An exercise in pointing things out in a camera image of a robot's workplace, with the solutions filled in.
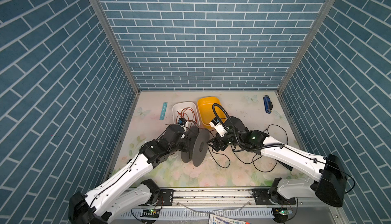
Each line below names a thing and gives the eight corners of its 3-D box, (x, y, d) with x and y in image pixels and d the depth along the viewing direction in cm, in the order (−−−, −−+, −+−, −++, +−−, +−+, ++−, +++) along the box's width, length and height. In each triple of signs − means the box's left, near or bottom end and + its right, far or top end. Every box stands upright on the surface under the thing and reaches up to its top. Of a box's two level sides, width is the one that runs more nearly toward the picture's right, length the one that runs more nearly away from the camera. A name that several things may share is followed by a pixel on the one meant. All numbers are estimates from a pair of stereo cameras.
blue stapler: (266, 113, 111) (268, 108, 107) (261, 98, 120) (263, 94, 116) (271, 113, 111) (274, 108, 107) (266, 98, 120) (268, 94, 116)
